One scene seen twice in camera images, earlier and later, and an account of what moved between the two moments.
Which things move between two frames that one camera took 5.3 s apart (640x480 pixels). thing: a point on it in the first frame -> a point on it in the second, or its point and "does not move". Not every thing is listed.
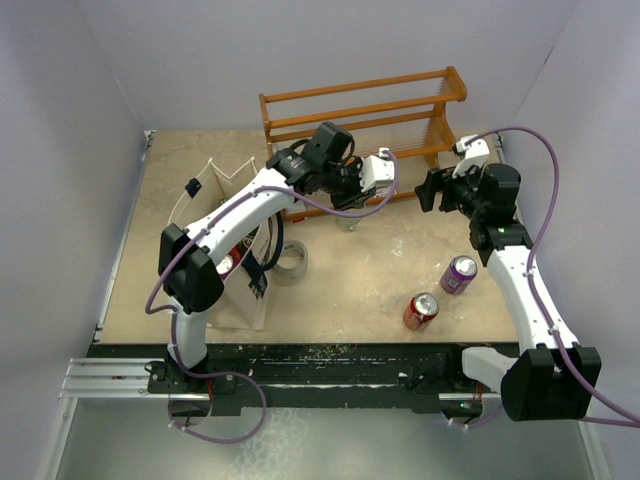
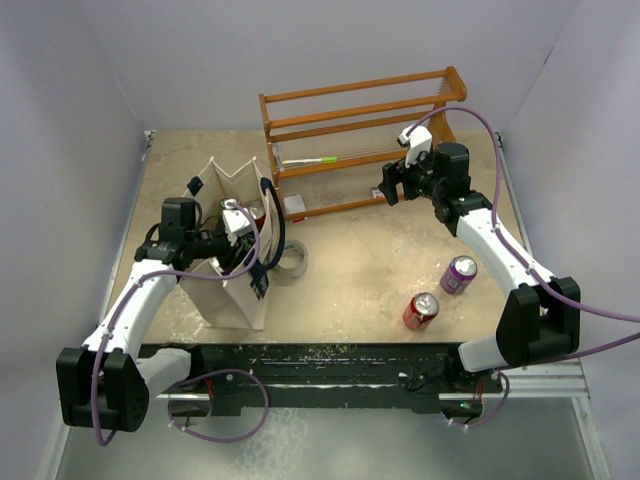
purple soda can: [458, 276] does not move
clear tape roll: [292, 262] does not move
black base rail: [404, 378] does not move
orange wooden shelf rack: [400, 116] does not move
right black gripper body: [462, 192] -> [418, 182]
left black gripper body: [344, 183] -> [224, 252]
